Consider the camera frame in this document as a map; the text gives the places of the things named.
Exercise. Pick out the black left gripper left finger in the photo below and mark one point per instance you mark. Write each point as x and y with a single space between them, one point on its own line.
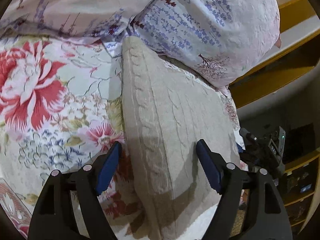
68 206

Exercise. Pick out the beige cable knit sweater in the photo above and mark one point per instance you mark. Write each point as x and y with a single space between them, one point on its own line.
166 112

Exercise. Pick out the wooden shelf unit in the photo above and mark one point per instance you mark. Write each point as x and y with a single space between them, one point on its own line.
278 101

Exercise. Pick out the white floral bedsheet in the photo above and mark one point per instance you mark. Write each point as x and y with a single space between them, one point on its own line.
61 108

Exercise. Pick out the lavender floral pillow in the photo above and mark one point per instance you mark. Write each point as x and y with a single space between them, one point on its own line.
219 39

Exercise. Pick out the pink striped pillow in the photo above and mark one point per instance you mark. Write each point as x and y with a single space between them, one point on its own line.
69 18

